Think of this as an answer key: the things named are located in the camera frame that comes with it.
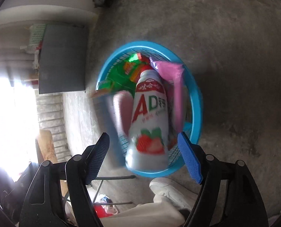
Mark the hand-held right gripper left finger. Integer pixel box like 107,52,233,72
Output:
19,132,110,227

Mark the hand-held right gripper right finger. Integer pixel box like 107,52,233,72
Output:
178,132,267,227

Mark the blue mesh waste basket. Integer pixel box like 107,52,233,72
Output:
95,41,203,178

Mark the white strawberry drink bottle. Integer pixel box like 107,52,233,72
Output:
125,70,169,173

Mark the green chip bag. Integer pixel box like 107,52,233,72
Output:
107,53,153,95

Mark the pink-edged orange snack bag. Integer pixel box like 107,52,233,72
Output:
149,57,186,133

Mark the person's white shoe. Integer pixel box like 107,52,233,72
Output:
149,177,190,210

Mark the red and white plastic bag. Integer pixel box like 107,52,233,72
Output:
93,194,118,218

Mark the brown wooden board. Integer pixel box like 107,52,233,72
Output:
35,130,58,163

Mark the grey cabinet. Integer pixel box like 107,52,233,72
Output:
38,24,89,94

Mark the green plastic basket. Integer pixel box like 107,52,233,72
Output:
28,24,46,46

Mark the metal table frame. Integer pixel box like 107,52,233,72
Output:
93,175,136,206

